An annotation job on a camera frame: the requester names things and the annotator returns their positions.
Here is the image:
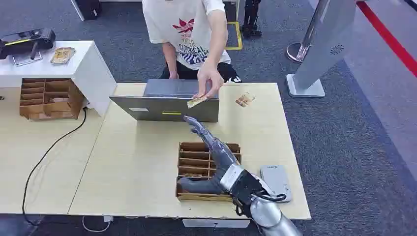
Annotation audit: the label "person's left hand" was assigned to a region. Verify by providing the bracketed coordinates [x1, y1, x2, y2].
[197, 61, 225, 99]

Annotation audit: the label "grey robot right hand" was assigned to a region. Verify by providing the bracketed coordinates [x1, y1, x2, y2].
[177, 116, 242, 195]

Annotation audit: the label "printed card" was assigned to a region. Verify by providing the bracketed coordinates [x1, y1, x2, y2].
[187, 94, 209, 109]
[235, 92, 256, 108]

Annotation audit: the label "wooden card box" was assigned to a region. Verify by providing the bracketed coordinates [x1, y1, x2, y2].
[19, 78, 85, 121]
[176, 142, 242, 203]

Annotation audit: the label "grey laptop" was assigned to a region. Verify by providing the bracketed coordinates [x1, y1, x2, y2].
[109, 79, 220, 123]

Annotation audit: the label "person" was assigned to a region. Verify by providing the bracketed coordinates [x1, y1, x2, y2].
[142, 0, 242, 100]

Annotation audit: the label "yellow floor tape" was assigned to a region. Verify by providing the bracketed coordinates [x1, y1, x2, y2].
[224, 21, 244, 51]

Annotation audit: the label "grey flat card reader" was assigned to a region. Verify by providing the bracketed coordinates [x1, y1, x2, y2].
[260, 165, 293, 203]

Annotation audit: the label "white box under desk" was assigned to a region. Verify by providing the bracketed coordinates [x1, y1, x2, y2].
[182, 218, 251, 229]

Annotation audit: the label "black legs and feet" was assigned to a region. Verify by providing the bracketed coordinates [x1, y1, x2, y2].
[240, 0, 263, 38]

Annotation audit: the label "white cabinet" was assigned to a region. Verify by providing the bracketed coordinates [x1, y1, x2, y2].
[0, 40, 117, 117]

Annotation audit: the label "card tray with print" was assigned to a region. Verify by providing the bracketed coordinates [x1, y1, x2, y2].
[50, 47, 76, 65]

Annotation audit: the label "white kiosk stand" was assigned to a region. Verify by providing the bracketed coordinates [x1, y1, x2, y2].
[286, 0, 357, 98]

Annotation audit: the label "clear plastic stand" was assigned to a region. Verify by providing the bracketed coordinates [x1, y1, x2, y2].
[12, 51, 43, 67]

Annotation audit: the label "black desktop device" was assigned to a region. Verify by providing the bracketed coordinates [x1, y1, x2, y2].
[0, 28, 57, 60]

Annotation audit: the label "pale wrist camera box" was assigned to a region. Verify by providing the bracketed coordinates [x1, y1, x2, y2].
[251, 175, 277, 198]

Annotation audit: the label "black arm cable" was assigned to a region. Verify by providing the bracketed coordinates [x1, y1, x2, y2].
[252, 192, 287, 203]

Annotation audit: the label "chrome stanchion post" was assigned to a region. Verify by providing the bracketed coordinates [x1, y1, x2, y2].
[285, 0, 330, 63]

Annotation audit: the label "black power cable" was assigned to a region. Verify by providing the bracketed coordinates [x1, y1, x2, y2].
[22, 107, 88, 227]

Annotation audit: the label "white cable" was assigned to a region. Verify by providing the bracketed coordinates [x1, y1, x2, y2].
[81, 215, 114, 234]

